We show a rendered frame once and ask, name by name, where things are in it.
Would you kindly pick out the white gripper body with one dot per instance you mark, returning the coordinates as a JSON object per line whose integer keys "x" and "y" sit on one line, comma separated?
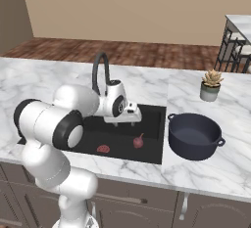
{"x": 125, "y": 117}

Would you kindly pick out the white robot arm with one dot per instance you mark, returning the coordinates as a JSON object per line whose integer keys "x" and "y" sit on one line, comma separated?
{"x": 45, "y": 124}

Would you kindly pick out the red onion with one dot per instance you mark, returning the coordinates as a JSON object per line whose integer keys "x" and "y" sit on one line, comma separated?
{"x": 138, "y": 142}

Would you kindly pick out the black sink basin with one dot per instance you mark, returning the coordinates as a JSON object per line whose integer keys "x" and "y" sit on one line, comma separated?
{"x": 150, "y": 134}

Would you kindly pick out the succulent in grey pot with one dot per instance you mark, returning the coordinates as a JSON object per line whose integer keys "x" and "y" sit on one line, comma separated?
{"x": 210, "y": 86}

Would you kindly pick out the black curved tap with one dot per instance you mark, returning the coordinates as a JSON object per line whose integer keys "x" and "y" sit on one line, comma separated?
{"x": 95, "y": 75}

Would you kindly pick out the brown drawer front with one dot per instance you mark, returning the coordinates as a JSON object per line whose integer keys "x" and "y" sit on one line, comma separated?
{"x": 157, "y": 197}

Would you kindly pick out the brown cupboard door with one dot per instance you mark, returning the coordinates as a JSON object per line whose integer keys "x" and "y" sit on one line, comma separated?
{"x": 137, "y": 217}
{"x": 19, "y": 199}
{"x": 215, "y": 212}

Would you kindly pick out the marble top table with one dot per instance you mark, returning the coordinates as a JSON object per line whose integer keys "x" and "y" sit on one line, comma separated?
{"x": 241, "y": 24}

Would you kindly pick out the black frame stool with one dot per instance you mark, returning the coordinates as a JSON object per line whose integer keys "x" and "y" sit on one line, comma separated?
{"x": 243, "y": 57}
{"x": 228, "y": 49}

